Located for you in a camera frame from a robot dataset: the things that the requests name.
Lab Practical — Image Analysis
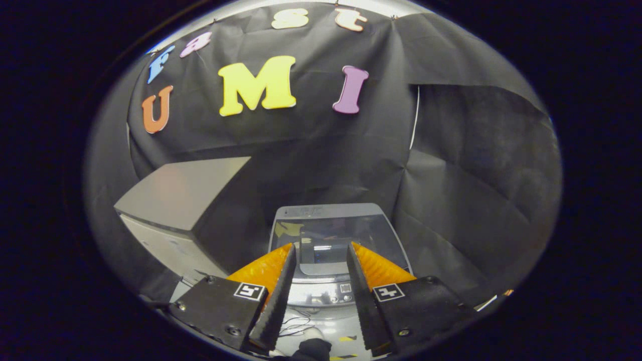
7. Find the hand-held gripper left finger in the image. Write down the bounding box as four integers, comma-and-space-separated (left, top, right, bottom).
168, 243, 297, 354

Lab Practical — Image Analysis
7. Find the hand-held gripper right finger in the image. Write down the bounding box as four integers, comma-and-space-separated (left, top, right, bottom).
346, 242, 477, 358

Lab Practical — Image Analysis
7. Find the thin tangled cable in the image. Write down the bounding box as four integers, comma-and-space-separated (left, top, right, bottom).
278, 313, 314, 337

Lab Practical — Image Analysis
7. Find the thin white hanging cable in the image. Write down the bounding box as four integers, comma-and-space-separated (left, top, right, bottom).
408, 85, 420, 151

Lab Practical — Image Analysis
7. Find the transparent washing machine lid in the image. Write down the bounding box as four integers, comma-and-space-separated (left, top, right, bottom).
271, 213, 410, 279

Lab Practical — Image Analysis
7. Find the grey washing machine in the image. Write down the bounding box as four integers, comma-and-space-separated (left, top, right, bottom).
268, 203, 415, 359

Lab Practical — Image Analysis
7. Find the grey cabinet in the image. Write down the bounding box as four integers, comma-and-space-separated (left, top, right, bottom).
114, 156, 252, 302

